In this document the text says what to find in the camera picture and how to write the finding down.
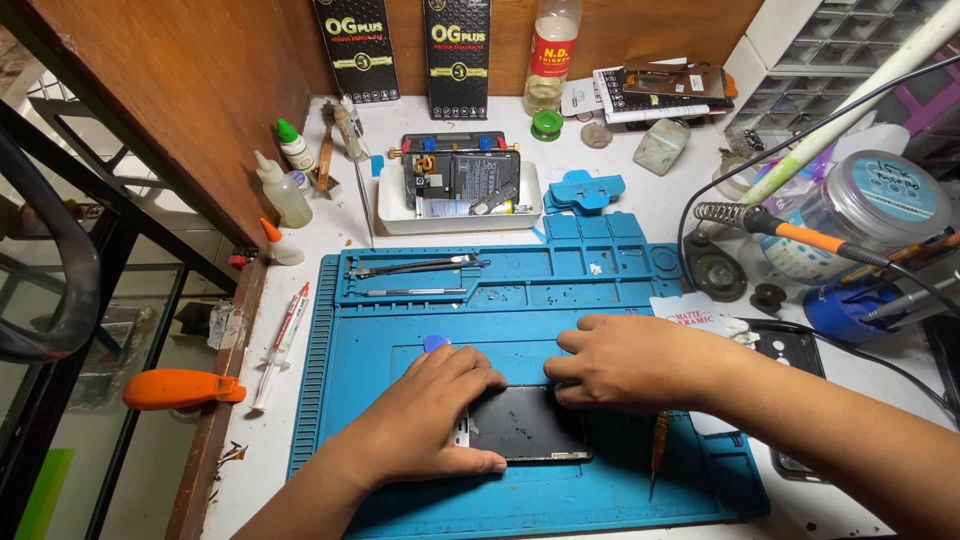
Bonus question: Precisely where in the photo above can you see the white plastic tray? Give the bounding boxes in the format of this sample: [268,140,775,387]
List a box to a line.
[376,159,545,237]

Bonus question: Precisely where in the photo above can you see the flux syringe with red cap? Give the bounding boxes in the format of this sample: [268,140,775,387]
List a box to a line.
[250,281,312,413]

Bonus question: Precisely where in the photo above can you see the orange spring clamp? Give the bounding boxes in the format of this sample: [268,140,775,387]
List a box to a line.
[121,368,248,412]

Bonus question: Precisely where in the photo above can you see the black chair armrest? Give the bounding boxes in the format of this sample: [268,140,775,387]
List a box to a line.
[0,126,103,366]

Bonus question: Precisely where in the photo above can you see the opened phone body with battery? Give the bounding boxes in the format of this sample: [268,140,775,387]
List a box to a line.
[387,132,523,219]

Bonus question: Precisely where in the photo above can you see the small clear glue bottle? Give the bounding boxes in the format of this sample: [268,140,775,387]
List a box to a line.
[333,94,371,163]

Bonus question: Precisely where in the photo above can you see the white printed card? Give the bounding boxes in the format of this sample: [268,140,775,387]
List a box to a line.
[648,290,733,339]

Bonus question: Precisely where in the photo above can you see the thin metal screwdriver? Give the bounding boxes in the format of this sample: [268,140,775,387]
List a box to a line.
[364,287,468,299]

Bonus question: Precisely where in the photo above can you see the white bottle with green cap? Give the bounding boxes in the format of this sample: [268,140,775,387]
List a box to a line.
[275,117,317,174]

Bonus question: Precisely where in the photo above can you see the glass display cabinet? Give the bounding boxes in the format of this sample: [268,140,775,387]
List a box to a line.
[0,97,241,540]

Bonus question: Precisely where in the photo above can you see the green solder wick spool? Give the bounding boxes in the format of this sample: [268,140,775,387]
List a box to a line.
[530,109,565,143]

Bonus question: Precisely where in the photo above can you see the wooden handled brush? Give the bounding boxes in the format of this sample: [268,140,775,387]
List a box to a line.
[314,100,345,201]

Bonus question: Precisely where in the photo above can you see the white tissue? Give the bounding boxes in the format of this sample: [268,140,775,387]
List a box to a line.
[718,314,762,348]

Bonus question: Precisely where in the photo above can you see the bundle of pens and tools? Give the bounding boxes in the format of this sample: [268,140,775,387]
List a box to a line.
[840,231,960,325]

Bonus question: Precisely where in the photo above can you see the white bottle with orange cap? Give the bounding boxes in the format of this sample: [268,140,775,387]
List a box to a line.
[258,216,306,267]

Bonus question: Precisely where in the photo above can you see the white parts drawer cabinet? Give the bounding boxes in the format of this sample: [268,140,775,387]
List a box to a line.
[715,0,960,138]

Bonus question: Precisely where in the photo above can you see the clear tape roll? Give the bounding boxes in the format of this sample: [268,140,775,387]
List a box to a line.
[710,155,759,202]

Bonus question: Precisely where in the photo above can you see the black cable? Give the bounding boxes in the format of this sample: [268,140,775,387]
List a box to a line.
[675,54,960,294]

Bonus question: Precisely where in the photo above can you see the person's right hand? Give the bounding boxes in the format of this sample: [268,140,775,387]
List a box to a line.
[543,313,741,416]

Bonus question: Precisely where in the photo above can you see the clear squeeze bottle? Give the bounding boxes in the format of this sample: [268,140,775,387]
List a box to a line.
[252,149,315,230]

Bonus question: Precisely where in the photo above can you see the metal tweezers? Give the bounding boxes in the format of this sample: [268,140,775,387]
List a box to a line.
[348,254,493,281]

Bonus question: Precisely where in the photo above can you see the orange handled soldering iron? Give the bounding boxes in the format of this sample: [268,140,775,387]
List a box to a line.
[738,204,960,320]

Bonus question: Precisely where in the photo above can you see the blue silicone repair mat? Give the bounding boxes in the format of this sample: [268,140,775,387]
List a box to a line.
[286,211,772,538]

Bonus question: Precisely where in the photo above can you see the black smartphone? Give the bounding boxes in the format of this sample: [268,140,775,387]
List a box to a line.
[452,384,594,463]

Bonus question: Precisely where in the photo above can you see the person's left hand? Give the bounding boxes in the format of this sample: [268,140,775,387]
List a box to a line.
[341,344,511,492]

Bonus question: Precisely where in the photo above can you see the clear thinner bottle red label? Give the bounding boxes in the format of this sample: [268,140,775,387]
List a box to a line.
[522,0,583,118]

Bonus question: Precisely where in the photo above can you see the stack of blue plastic clamps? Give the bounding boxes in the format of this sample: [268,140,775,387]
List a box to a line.
[542,168,627,217]

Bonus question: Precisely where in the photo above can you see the cloudy plastic bottle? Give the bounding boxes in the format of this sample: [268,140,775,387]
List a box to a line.
[632,117,693,177]

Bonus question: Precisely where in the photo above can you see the black printed box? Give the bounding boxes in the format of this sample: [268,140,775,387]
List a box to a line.
[423,0,493,122]
[312,0,402,107]

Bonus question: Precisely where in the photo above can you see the soldering iron stand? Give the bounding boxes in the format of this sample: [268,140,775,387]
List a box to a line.
[681,200,768,303]

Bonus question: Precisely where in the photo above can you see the thin metal rod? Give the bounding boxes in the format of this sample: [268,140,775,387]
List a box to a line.
[351,156,377,253]

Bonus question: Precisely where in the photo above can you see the clear jar with blue label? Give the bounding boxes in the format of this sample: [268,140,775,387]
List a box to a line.
[756,149,954,284]

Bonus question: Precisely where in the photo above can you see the pile of phone part packages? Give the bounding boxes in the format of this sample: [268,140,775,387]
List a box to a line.
[560,55,741,133]

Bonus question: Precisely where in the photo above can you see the black phone case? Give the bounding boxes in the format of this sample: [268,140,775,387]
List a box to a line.
[738,318,828,483]

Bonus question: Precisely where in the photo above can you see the orange handled screwdriver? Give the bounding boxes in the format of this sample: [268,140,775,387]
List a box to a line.
[648,410,671,501]

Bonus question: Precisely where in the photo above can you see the small black knob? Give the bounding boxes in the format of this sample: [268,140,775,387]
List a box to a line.
[749,281,787,315]

